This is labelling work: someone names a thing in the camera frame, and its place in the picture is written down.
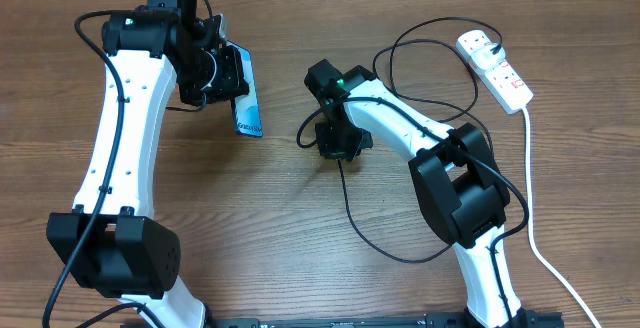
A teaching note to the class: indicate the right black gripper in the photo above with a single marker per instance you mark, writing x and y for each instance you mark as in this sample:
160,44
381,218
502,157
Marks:
332,151

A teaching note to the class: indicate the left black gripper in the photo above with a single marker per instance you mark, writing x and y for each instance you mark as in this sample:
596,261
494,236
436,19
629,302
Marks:
231,83

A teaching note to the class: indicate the Samsung Galaxy smartphone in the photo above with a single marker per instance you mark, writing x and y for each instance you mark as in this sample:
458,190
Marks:
245,108

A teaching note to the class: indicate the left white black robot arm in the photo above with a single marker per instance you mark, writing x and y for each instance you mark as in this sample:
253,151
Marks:
110,241

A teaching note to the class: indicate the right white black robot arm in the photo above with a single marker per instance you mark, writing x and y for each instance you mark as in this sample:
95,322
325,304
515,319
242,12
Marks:
460,191

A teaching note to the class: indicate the white charger plug adapter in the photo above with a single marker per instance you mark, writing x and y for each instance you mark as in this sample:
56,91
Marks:
486,59

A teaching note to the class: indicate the white power strip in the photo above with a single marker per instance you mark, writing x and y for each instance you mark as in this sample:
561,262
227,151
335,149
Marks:
504,83

